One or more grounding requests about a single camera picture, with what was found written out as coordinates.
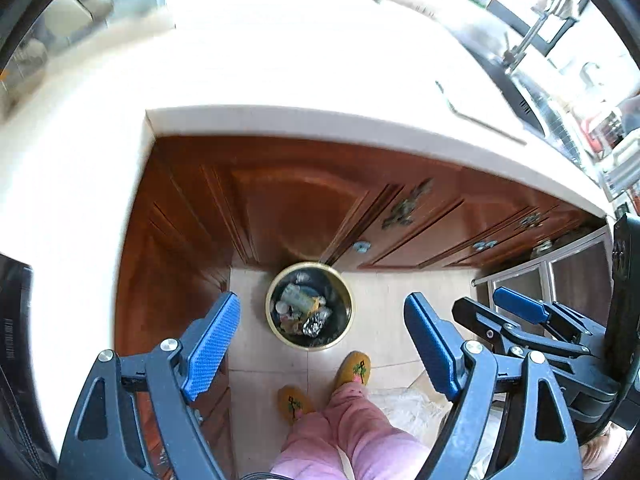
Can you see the round black trash bin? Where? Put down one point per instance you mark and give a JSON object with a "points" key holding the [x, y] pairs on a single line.
{"points": [[328, 288]]}

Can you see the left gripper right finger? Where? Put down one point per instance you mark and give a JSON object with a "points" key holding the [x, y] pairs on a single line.
{"points": [[536, 438]]}

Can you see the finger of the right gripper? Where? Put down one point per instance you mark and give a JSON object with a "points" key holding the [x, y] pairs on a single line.
{"points": [[504, 334], [522, 304]]}

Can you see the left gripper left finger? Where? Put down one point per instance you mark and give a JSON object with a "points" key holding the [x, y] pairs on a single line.
{"points": [[104, 439]]}

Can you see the silver foil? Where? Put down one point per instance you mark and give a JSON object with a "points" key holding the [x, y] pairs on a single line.
{"points": [[315, 322]]}

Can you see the yellow slipper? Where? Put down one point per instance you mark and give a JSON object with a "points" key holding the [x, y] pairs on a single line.
{"points": [[293, 404], [355, 369]]}

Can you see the green paper cup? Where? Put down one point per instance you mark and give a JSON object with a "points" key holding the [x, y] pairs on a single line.
{"points": [[296, 298]]}

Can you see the wooden cabinet door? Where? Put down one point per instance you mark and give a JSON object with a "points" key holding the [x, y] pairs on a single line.
{"points": [[500, 229], [229, 213]]}

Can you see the stainless steel sink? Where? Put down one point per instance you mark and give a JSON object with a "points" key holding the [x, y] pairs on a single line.
{"points": [[571, 97]]}

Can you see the left yellow slipper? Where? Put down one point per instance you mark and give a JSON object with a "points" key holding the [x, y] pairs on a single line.
{"points": [[293, 404]]}

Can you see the right yellow slipper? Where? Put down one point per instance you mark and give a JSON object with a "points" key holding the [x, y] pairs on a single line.
{"points": [[355, 369]]}

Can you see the metal faucet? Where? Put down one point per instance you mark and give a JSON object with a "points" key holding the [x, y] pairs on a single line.
{"points": [[564, 10]]}

